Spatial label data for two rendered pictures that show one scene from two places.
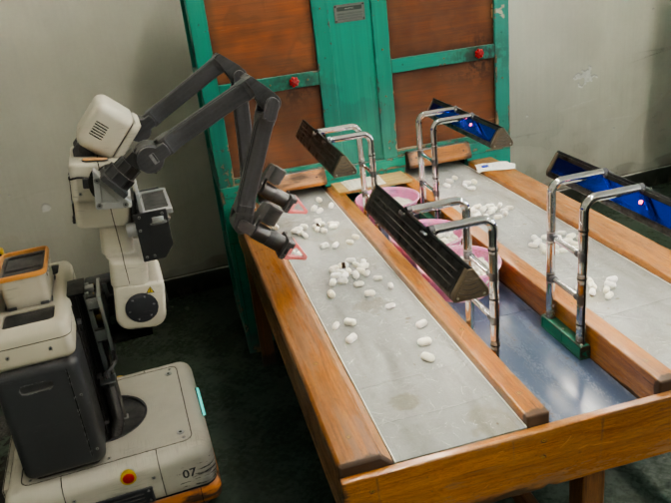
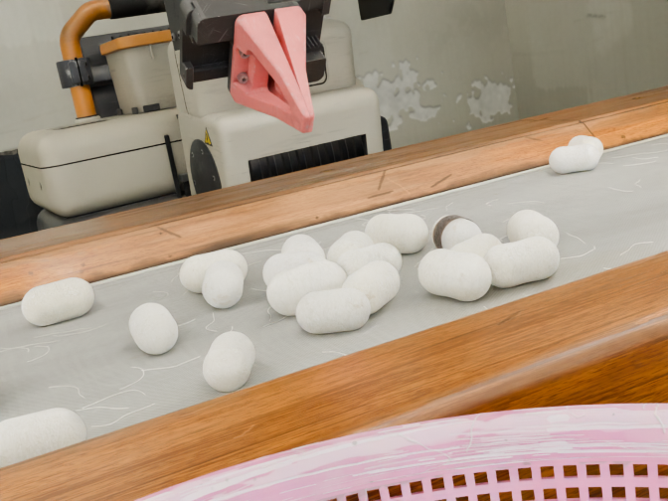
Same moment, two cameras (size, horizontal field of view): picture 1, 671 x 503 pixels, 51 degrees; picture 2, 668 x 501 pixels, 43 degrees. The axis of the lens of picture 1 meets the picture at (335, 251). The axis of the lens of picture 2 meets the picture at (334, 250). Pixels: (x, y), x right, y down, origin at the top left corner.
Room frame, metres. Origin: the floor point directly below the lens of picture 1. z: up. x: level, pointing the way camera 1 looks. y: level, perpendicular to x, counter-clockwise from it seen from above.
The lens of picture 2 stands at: (2.03, -0.42, 0.85)
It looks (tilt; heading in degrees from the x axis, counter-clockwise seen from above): 13 degrees down; 80
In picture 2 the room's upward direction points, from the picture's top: 10 degrees counter-clockwise
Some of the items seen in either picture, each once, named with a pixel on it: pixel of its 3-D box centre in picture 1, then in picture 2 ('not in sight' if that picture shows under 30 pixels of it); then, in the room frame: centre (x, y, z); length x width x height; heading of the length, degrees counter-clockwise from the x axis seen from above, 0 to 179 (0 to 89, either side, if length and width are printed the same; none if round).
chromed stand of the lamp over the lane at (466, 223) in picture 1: (451, 292); not in sight; (1.58, -0.28, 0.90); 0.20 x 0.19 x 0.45; 12
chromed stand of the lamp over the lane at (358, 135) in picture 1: (348, 188); not in sight; (2.53, -0.08, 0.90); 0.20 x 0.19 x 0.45; 12
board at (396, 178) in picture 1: (370, 183); not in sight; (2.96, -0.19, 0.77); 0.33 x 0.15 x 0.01; 102
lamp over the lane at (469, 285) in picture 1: (416, 233); not in sight; (1.57, -0.20, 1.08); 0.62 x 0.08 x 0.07; 12
